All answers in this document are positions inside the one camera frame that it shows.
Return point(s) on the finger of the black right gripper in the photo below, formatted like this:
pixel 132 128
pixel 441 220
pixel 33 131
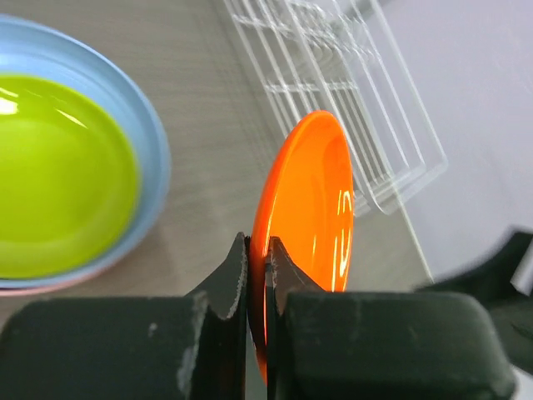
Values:
pixel 489 282

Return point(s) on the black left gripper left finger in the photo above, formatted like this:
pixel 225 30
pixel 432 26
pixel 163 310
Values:
pixel 180 347

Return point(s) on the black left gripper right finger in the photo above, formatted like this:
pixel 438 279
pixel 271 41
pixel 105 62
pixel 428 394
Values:
pixel 377 345

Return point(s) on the orange plate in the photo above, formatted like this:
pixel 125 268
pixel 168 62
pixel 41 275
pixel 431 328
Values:
pixel 308 202

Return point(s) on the pink plate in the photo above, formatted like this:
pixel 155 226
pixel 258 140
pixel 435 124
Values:
pixel 62 283

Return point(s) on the green plate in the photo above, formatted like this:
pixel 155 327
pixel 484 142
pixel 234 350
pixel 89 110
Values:
pixel 70 181

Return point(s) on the blue plate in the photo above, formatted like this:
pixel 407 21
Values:
pixel 30 47

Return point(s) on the white wire dish rack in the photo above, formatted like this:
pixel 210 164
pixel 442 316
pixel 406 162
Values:
pixel 341 56

